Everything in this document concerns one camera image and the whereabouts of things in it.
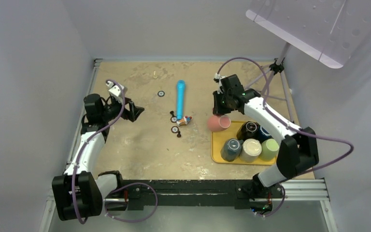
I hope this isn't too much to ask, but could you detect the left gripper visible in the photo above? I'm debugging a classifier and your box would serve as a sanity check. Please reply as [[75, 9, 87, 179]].
[[101, 97, 143, 122]]

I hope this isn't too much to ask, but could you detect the pink ceramic mug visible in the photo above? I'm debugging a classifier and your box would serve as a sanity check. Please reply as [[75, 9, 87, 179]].
[[207, 115, 231, 132]]

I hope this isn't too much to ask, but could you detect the black ceramic mug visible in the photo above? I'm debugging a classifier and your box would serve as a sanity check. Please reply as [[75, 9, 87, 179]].
[[236, 121, 259, 141]]

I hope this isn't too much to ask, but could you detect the grey teal ceramic mug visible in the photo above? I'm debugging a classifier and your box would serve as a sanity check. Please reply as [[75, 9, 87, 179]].
[[220, 138, 243, 162]]

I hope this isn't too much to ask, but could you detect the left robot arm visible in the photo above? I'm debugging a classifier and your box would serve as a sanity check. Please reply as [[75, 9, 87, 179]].
[[52, 94, 144, 222]]

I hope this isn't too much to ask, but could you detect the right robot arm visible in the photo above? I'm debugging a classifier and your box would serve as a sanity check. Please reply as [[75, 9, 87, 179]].
[[213, 74, 319, 197]]

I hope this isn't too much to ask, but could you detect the dark blue ceramic mug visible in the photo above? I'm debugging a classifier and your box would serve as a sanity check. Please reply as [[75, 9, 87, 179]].
[[257, 126, 272, 143]]

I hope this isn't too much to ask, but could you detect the cream white ceramic mug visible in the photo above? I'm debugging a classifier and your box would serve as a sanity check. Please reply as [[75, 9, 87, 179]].
[[239, 139, 262, 163]]

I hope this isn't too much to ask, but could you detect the light green ceramic mug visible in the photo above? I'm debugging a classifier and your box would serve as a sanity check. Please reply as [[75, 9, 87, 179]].
[[259, 139, 279, 161]]

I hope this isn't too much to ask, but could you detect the yellow plastic tray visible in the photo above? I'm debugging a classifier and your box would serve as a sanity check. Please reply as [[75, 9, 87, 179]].
[[211, 120, 278, 166]]

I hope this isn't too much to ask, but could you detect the blue toy microphone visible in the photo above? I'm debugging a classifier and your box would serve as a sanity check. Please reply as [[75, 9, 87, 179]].
[[176, 80, 186, 120]]

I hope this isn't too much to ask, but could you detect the translucent perforated panel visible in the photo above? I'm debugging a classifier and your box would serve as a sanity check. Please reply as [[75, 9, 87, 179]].
[[245, 0, 371, 69]]

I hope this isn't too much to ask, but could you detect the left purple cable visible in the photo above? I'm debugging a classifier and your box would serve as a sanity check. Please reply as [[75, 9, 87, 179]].
[[71, 79, 158, 225]]

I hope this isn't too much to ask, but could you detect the purple cable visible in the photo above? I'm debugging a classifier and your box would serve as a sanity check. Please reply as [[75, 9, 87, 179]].
[[71, 79, 158, 225], [216, 57, 355, 218]]

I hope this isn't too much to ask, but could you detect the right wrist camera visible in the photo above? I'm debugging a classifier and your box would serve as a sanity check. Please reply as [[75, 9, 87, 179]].
[[214, 73, 227, 84]]

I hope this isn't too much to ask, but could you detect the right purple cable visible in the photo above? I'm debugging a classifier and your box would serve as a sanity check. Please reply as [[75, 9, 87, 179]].
[[216, 57, 355, 218]]

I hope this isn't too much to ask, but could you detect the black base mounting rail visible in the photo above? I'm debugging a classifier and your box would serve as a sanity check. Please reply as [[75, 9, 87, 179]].
[[105, 179, 283, 212]]

